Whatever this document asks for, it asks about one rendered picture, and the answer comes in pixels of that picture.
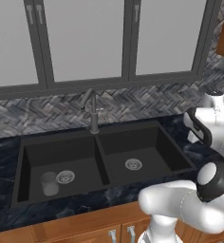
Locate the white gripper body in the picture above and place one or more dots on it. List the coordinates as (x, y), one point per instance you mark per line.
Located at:
(193, 136)

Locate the dark grey tap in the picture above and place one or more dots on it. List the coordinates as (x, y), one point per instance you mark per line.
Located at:
(93, 117)

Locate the round silver sink drain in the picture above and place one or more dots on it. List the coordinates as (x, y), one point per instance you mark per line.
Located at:
(65, 177)
(133, 164)

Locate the grey framed window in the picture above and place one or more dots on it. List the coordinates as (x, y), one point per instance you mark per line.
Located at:
(85, 41)

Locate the wooden cupboard door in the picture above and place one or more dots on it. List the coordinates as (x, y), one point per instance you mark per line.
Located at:
(139, 229)
(85, 235)

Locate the clear glass cup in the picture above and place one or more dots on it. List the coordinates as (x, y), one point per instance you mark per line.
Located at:
(49, 185)

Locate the black double basin sink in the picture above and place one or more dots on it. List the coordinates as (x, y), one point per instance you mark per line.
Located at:
(69, 158)

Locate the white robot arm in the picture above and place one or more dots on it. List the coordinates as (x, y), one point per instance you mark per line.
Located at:
(167, 202)

